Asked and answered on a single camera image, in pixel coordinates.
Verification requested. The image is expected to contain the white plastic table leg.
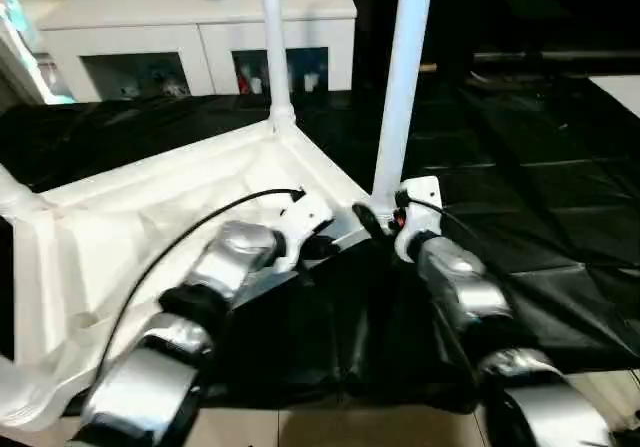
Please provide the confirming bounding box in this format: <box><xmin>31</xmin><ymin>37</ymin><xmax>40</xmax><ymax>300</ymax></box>
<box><xmin>0</xmin><ymin>354</ymin><xmax>66</xmax><ymax>431</ymax></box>
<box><xmin>257</xmin><ymin>0</ymin><xmax>296</xmax><ymax>128</ymax></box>
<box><xmin>370</xmin><ymin>0</ymin><xmax>435</xmax><ymax>218</ymax></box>
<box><xmin>0</xmin><ymin>164</ymin><xmax>40</xmax><ymax>213</ymax></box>

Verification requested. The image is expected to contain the white plastic table top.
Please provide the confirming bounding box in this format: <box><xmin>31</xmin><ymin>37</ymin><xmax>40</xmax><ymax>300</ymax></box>
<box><xmin>0</xmin><ymin>116</ymin><xmax>381</xmax><ymax>431</ymax></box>

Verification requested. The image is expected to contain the black work surface mat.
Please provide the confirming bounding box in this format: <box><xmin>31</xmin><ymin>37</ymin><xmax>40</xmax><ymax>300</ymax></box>
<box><xmin>0</xmin><ymin>74</ymin><xmax>640</xmax><ymax>413</ymax></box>

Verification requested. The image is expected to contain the black metal bar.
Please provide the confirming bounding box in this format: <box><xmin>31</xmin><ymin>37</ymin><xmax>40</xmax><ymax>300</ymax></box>
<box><xmin>472</xmin><ymin>51</ymin><xmax>640</xmax><ymax>64</ymax></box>

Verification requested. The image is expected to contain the white glass-door cabinet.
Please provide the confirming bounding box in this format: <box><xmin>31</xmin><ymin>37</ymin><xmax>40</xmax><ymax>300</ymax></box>
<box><xmin>37</xmin><ymin>0</ymin><xmax>357</xmax><ymax>103</ymax></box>

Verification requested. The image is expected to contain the white flat board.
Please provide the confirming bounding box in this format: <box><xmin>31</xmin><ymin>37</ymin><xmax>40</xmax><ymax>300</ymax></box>
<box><xmin>588</xmin><ymin>75</ymin><xmax>640</xmax><ymax>118</ymax></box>

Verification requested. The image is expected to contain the white and turquoise rack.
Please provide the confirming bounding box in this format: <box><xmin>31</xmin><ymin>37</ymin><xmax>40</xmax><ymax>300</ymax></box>
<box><xmin>0</xmin><ymin>0</ymin><xmax>76</xmax><ymax>106</ymax></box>

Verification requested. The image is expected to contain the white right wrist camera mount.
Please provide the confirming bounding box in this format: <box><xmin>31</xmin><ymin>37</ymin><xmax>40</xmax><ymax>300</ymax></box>
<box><xmin>393</xmin><ymin>176</ymin><xmax>444</xmax><ymax>263</ymax></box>

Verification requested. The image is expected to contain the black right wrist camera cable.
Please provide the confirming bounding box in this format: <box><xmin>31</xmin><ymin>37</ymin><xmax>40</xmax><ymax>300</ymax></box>
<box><xmin>397</xmin><ymin>194</ymin><xmax>516</xmax><ymax>288</ymax></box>

